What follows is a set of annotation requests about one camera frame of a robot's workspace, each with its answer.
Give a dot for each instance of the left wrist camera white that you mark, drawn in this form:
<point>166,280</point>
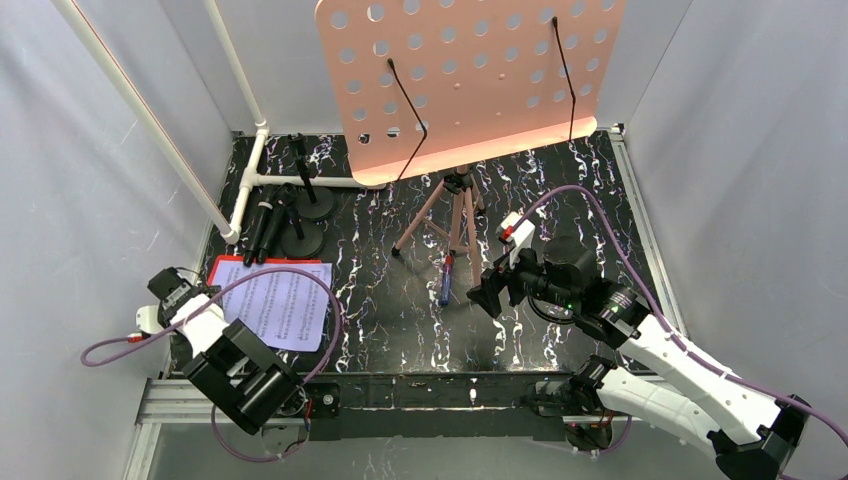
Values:
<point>147,320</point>

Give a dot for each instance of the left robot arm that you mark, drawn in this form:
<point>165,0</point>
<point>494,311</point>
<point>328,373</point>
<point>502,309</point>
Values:
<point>230,364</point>

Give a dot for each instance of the pink tripod music stand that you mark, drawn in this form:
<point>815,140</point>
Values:
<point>427,86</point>

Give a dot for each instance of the white PVC pipe frame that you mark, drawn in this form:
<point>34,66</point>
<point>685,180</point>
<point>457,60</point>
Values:
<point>138,48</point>

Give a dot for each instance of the red sheet music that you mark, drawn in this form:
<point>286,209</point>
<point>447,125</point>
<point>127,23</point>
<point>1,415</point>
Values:
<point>229,268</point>

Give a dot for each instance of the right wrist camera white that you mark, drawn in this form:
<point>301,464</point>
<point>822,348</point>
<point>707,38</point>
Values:
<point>516,234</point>

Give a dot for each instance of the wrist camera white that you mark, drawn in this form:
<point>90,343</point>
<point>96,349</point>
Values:
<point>516,234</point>
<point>147,320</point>

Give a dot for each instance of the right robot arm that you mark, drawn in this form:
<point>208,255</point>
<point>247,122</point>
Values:
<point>749,435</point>

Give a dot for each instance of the white sheet music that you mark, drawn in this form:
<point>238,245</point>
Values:
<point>286,311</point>

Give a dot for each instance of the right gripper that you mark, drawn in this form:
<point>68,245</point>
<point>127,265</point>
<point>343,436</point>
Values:
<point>502,281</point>

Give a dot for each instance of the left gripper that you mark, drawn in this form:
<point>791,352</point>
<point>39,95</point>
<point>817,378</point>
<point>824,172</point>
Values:
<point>168,291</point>

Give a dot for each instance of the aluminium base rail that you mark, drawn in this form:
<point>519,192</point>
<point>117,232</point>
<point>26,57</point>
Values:
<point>349,406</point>

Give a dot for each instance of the black microphone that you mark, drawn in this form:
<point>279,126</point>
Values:
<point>277,213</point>
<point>259,219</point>

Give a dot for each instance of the blue red screwdriver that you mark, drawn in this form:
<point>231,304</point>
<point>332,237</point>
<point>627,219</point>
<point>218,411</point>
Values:
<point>446,279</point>

